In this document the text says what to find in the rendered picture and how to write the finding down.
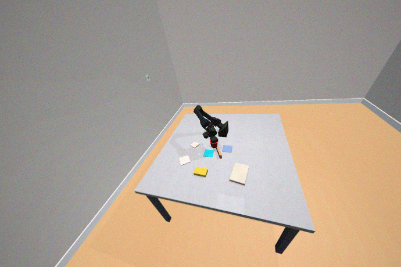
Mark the red cup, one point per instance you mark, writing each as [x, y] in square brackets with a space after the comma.
[213, 145]

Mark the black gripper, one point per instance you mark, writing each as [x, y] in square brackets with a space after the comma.
[213, 139]

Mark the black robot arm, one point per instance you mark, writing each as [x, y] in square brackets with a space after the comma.
[206, 122]

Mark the cream flat block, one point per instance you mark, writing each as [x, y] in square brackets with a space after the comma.
[239, 173]

